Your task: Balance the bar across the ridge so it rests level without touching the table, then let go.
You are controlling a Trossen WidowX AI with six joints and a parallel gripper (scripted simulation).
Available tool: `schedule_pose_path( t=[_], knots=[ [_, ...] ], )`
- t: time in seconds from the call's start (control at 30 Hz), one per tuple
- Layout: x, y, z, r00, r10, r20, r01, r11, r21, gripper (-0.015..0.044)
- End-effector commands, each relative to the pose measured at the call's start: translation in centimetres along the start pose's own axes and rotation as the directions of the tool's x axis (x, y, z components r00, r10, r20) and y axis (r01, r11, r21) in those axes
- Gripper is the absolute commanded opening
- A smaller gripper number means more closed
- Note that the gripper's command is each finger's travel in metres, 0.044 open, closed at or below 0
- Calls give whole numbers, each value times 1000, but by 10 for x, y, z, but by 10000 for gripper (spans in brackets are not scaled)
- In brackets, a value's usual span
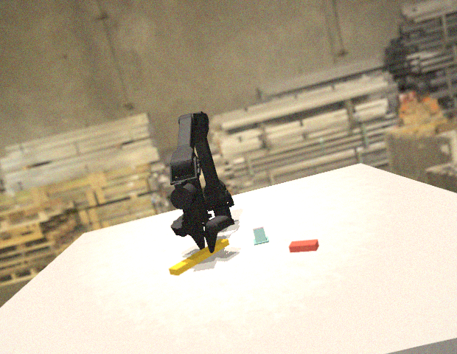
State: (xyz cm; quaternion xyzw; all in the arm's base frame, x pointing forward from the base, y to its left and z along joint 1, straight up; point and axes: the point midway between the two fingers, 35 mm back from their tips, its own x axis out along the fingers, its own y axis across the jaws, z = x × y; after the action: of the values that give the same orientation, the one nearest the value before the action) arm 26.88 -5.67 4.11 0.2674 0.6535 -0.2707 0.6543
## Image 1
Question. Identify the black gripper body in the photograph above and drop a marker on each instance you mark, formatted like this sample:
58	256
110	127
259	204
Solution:
215	224

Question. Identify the red-orange rectangular bar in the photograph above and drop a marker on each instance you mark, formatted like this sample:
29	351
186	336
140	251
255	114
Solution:
304	245

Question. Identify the yellow bar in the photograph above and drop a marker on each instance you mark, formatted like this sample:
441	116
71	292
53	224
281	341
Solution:
197	257

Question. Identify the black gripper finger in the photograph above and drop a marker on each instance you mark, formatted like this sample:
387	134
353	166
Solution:
197	237
210	239

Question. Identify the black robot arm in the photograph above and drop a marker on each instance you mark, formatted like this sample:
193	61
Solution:
186	166

